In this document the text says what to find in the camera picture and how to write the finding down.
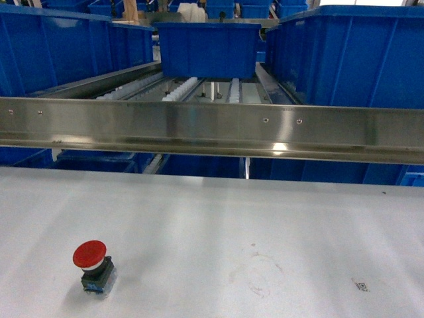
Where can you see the red mushroom push button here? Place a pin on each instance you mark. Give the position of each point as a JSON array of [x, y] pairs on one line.
[[99, 271]]

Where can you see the blue bin centre upper shelf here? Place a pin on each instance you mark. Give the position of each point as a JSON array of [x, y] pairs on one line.
[[208, 50]]

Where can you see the large blue bin left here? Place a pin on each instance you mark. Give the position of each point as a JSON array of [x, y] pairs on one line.
[[45, 48]]

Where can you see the large blue bin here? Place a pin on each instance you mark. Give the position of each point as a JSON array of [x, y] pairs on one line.
[[45, 48], [350, 55]]

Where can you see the large blue bin right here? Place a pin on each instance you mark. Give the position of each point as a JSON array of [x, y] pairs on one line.
[[350, 55]]

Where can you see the steel shelf front rail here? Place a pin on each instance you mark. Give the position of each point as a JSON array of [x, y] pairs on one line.
[[350, 134]]

